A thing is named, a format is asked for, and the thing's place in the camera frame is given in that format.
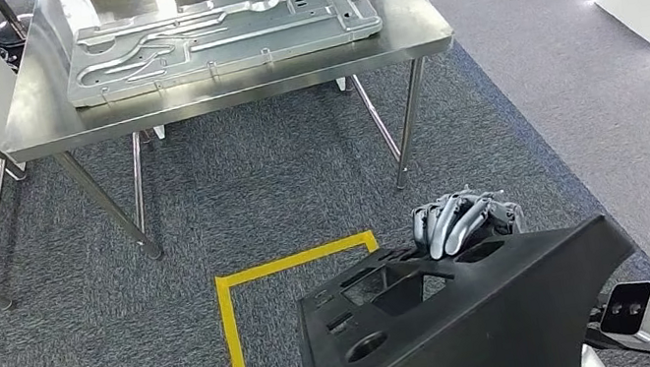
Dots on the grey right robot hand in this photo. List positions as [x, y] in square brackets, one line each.
[463, 218]

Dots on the black plastic frame part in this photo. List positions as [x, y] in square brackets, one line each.
[488, 326]

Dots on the steel workbench table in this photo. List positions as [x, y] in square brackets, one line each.
[405, 30]

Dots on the stamped grey metal panel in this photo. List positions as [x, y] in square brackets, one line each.
[223, 47]

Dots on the chrome stanchion post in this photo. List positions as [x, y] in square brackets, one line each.
[14, 42]

